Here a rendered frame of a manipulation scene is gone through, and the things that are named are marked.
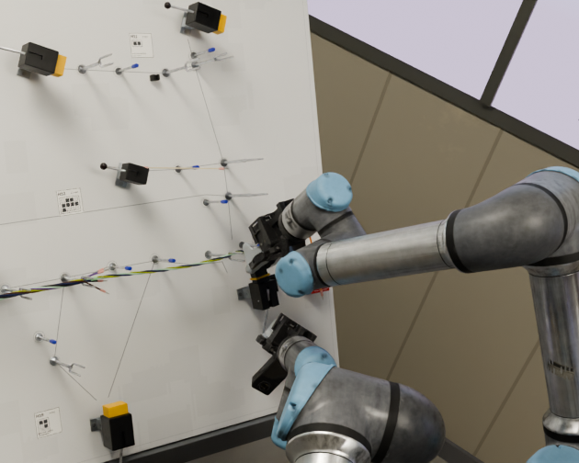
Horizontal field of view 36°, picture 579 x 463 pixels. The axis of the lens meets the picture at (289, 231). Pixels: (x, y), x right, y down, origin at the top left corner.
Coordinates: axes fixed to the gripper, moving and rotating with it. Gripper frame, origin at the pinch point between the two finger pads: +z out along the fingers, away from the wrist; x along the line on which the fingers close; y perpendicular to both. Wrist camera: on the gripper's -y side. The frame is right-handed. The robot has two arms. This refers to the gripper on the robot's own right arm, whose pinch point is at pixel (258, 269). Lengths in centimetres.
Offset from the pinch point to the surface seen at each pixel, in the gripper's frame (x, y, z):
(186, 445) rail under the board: 21.4, -26.7, 19.9
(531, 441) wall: -122, -68, 78
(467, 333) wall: -112, -26, 72
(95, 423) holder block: 39.3, -16.2, 15.2
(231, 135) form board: -4.0, 28.9, -5.7
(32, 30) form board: 34, 53, -17
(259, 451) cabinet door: -3, -34, 38
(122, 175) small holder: 25.2, 23.6, -9.2
